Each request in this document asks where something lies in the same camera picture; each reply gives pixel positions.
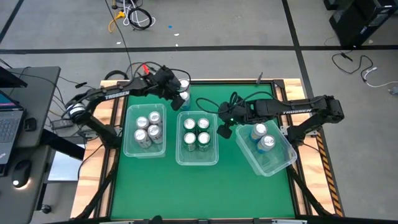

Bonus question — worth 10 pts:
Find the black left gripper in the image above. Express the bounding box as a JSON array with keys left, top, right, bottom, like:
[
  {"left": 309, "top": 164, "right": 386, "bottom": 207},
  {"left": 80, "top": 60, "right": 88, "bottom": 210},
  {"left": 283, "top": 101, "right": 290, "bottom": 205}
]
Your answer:
[{"left": 151, "top": 67, "right": 185, "bottom": 111}]

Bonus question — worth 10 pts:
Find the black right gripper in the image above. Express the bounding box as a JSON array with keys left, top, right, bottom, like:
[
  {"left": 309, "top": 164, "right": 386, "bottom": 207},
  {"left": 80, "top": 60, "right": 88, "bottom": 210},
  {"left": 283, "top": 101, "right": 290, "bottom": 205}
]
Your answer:
[{"left": 216, "top": 101, "right": 254, "bottom": 139}]

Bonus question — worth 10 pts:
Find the clear plastic bin with label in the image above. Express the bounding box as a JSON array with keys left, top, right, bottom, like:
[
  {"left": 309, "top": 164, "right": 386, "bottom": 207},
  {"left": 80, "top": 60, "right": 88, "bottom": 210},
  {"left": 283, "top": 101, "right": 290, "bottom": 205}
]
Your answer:
[{"left": 175, "top": 111, "right": 220, "bottom": 166}]

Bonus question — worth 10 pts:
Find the black power brick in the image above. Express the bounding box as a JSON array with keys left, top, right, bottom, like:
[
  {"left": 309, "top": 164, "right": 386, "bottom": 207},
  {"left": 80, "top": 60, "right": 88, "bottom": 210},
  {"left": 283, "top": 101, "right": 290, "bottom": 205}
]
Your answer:
[{"left": 50, "top": 119, "right": 75, "bottom": 131}]

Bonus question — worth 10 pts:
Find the yellow black hazard tape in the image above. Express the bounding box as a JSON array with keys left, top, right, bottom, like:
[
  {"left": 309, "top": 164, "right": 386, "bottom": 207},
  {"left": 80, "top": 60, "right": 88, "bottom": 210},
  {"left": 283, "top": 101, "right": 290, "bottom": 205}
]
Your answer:
[{"left": 310, "top": 117, "right": 345, "bottom": 218}]

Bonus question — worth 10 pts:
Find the wooden table board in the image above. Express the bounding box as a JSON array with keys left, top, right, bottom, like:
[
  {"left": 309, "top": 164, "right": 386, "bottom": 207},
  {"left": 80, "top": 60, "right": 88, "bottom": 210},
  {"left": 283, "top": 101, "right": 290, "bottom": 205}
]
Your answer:
[{"left": 70, "top": 78, "right": 345, "bottom": 218}]

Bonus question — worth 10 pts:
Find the small black desk device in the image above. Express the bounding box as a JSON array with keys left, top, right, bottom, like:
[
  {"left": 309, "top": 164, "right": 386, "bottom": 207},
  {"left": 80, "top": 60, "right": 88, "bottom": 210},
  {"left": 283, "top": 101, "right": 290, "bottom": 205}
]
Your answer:
[{"left": 24, "top": 117, "right": 37, "bottom": 132}]

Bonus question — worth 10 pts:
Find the black monitor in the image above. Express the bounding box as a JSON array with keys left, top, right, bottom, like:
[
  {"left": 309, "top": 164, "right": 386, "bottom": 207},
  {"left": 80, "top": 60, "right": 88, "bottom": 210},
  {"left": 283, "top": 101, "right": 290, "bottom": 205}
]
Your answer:
[{"left": 0, "top": 65, "right": 28, "bottom": 88}]

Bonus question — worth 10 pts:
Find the black laptop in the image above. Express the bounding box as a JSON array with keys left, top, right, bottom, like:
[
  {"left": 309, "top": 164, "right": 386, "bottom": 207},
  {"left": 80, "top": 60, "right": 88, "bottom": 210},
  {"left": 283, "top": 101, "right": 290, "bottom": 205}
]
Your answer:
[{"left": 0, "top": 90, "right": 25, "bottom": 166}]

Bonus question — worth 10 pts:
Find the black computer mouse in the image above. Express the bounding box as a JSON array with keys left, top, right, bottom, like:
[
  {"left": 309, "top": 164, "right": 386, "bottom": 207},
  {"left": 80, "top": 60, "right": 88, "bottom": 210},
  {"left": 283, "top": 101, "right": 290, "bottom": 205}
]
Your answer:
[{"left": 11, "top": 159, "right": 33, "bottom": 189}]

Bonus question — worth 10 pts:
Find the black computer tower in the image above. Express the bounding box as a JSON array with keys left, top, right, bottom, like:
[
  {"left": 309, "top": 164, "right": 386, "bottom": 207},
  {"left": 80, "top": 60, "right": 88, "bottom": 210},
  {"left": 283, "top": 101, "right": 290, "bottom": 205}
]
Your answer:
[{"left": 323, "top": 0, "right": 398, "bottom": 47}]

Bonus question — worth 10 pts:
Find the black desk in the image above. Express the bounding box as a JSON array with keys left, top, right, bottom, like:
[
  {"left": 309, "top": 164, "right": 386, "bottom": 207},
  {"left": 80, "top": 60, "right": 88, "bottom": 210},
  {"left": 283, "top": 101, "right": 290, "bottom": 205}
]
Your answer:
[{"left": 0, "top": 65, "right": 86, "bottom": 224}]

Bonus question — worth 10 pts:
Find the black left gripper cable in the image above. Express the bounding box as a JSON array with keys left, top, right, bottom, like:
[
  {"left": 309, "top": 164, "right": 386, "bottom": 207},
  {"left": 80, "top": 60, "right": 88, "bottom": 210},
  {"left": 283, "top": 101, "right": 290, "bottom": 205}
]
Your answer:
[{"left": 133, "top": 61, "right": 192, "bottom": 82}]

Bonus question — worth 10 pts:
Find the black aluminium table frame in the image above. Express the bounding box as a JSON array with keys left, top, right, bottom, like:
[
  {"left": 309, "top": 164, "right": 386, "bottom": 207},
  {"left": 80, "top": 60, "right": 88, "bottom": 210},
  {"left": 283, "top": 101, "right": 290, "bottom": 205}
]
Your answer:
[{"left": 76, "top": 79, "right": 338, "bottom": 223}]

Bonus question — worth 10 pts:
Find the black hose loop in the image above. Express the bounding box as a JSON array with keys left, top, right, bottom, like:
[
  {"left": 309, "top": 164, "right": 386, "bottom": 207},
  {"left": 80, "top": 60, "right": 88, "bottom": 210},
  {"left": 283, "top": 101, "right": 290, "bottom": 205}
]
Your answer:
[{"left": 103, "top": 70, "right": 130, "bottom": 81}]

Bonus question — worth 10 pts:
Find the long black floor cable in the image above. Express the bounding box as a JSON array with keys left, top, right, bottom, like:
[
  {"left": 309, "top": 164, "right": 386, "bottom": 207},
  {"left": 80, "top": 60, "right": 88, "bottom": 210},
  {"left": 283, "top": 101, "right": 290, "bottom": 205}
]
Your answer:
[{"left": 104, "top": 0, "right": 134, "bottom": 80}]

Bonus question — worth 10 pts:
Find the black coiled cable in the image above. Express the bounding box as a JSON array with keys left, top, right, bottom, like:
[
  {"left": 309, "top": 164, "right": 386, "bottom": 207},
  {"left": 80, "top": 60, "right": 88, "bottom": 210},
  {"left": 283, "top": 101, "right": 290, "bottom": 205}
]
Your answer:
[{"left": 127, "top": 7, "right": 153, "bottom": 31}]

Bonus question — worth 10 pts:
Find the white floor cable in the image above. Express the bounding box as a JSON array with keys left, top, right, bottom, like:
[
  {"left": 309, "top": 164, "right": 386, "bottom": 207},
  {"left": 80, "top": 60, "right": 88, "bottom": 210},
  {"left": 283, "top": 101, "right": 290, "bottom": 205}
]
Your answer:
[
  {"left": 122, "top": 0, "right": 156, "bottom": 27},
  {"left": 363, "top": 66, "right": 398, "bottom": 90}
]

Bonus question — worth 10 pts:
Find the yellow extension cable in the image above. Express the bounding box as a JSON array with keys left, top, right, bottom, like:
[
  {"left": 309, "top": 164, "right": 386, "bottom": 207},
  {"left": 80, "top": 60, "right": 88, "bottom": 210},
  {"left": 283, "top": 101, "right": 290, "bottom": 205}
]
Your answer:
[{"left": 108, "top": 10, "right": 127, "bottom": 34}]

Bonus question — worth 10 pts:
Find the black floor cable with plug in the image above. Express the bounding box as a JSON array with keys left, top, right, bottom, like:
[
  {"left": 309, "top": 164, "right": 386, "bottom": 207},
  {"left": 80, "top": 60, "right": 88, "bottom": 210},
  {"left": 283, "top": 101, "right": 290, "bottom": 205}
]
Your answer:
[{"left": 331, "top": 51, "right": 376, "bottom": 82}]

